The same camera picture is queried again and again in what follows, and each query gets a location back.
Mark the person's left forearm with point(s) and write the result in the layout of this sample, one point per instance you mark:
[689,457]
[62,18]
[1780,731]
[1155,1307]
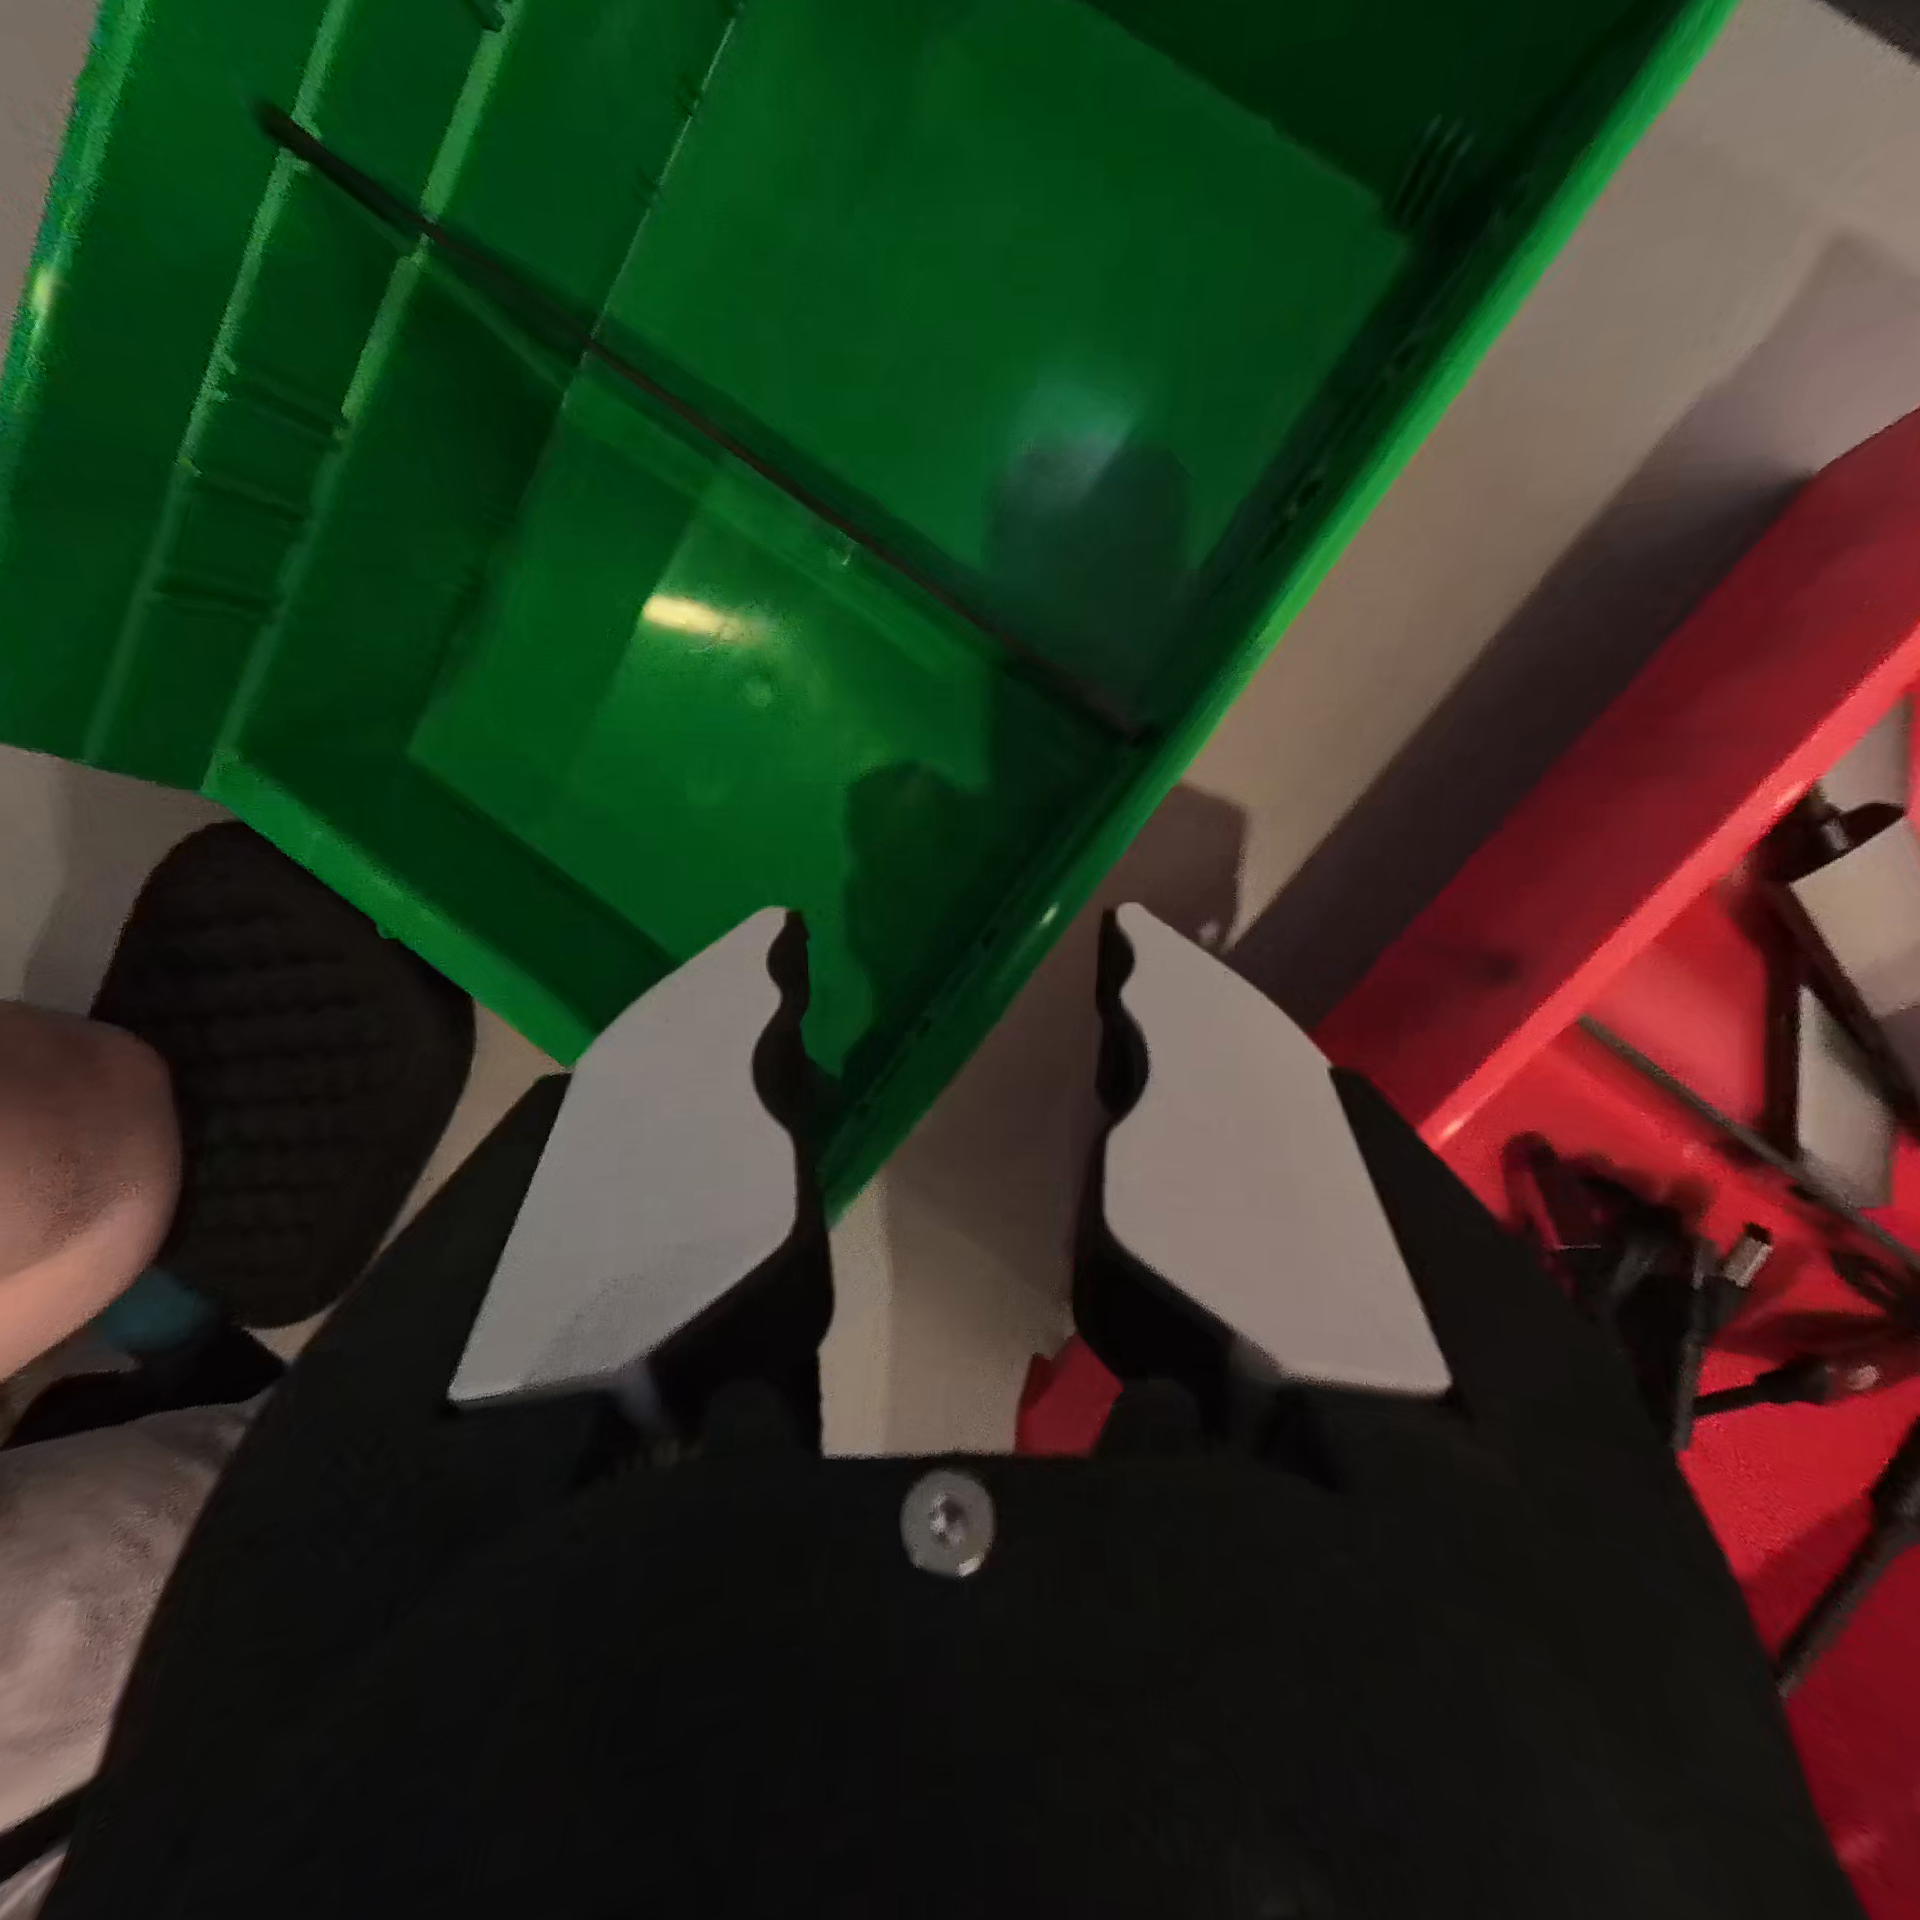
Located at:
[76,1170]

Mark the red plastic bin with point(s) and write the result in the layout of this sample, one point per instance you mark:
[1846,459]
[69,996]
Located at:
[1589,840]

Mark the person's light shirt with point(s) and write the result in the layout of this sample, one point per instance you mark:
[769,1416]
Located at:
[107,1622]

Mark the green plastic bin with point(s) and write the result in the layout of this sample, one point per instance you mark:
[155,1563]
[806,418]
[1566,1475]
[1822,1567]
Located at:
[902,270]

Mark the black bin divider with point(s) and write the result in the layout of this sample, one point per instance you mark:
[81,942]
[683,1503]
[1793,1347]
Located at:
[720,435]
[1725,1119]

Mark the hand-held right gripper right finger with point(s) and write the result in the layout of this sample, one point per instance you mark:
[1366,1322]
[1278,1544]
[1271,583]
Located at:
[1276,1201]

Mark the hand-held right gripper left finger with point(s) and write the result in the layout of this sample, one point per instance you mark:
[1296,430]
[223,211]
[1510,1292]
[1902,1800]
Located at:
[646,1201]

